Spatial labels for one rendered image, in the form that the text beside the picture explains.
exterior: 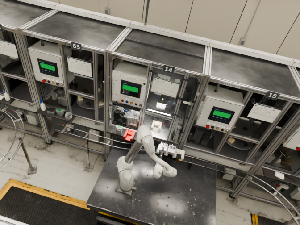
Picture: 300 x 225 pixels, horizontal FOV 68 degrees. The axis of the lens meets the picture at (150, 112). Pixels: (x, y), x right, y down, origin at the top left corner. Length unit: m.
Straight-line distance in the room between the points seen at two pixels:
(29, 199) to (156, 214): 1.86
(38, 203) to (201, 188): 2.26
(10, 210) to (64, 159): 1.00
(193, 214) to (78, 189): 1.75
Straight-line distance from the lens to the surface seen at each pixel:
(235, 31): 6.07
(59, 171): 3.91
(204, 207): 3.01
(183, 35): 3.11
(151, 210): 2.82
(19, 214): 3.70
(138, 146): 2.52
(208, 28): 6.01
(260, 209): 4.23
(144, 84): 2.59
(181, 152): 3.11
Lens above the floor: 3.23
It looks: 42 degrees down
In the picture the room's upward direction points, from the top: 11 degrees clockwise
